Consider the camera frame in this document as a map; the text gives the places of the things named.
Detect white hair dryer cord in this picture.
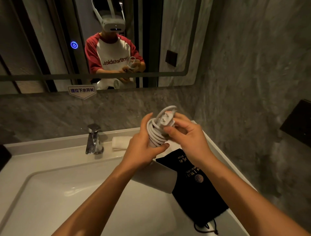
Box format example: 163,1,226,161
146,105,178,148

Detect black drawstring pouch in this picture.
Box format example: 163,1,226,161
155,148,229,235

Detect white hair dryer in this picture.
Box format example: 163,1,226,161
131,140,179,194

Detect white folded towel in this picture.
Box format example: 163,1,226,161
111,136,133,151

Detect white sink basin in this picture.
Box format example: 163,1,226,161
0,120,257,236

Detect person's left forearm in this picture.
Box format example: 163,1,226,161
52,161,151,236

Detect black wall socket plate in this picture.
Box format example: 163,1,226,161
279,99,311,148

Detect white label sticker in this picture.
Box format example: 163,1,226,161
68,85,97,100

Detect wall mirror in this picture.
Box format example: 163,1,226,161
0,0,212,96

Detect person's right forearm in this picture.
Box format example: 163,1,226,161
191,152,311,236

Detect person's right hand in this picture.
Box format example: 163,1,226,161
164,113,216,168

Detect chrome faucet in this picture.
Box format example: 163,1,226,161
85,124,104,155

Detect person's left hand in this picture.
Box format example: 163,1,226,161
120,113,170,171

